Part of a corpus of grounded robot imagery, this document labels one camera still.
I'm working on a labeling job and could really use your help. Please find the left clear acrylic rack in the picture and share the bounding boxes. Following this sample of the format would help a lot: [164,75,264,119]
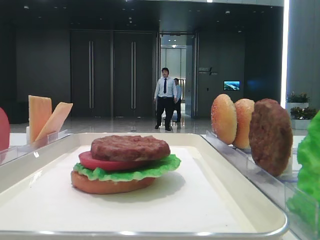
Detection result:
[0,130,70,165]

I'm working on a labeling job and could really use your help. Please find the green lettuce leaf in rack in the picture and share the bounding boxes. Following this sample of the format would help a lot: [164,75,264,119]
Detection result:
[287,113,320,234]

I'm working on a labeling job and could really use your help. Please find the clear acrylic rack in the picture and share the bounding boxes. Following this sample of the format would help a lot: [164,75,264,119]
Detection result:
[0,130,70,165]
[205,131,320,240]

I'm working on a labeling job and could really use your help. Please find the red tomato slice on burger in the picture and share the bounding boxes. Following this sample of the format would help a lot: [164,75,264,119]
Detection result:
[78,151,154,172]

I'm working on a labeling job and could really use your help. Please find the sesame bun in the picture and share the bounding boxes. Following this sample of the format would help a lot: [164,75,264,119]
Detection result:
[211,94,237,145]
[232,98,255,149]

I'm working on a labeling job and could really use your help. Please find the dark double door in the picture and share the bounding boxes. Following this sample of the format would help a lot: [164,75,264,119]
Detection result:
[70,30,155,117]

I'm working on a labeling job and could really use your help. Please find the sesame bun top front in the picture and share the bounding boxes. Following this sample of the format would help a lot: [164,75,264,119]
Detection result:
[211,94,237,145]

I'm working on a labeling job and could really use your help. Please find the white serving tray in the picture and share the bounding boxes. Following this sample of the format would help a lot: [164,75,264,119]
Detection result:
[0,133,289,240]

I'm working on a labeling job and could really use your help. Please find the bottom bun slice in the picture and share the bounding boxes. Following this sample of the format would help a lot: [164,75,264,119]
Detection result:
[71,170,155,195]

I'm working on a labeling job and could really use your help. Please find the sesame bun rear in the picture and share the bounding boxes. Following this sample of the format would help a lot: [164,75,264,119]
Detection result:
[232,98,255,149]

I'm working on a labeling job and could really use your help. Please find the wall mounted screen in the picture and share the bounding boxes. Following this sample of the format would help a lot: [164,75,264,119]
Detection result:
[223,81,240,91]

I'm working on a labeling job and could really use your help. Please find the man in white shirt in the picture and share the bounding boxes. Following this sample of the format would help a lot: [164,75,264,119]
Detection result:
[153,67,178,131]

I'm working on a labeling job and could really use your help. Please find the upright brown meat patty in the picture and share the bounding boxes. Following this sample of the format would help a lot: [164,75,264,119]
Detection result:
[249,98,293,177]

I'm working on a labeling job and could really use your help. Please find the potted plants in planter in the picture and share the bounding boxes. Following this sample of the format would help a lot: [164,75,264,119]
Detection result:
[285,92,317,130]

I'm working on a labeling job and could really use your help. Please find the upright cheese slice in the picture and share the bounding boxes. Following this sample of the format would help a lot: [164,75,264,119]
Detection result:
[28,95,52,143]

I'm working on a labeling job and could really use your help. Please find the green lettuce leaf on burger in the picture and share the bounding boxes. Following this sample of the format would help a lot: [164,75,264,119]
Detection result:
[73,154,181,182]

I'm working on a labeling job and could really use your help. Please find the red tomato slice in rack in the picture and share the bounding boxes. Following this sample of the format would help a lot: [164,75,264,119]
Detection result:
[0,108,10,151]

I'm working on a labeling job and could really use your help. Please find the right clear acrylic rack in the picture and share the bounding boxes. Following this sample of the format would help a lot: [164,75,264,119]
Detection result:
[205,131,320,240]

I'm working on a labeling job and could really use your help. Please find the brown meat patty on burger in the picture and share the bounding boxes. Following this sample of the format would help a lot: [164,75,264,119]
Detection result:
[90,135,171,162]

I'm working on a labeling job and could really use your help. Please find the cheese slice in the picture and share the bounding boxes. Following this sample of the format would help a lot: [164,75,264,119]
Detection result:
[28,95,52,143]
[35,102,73,141]

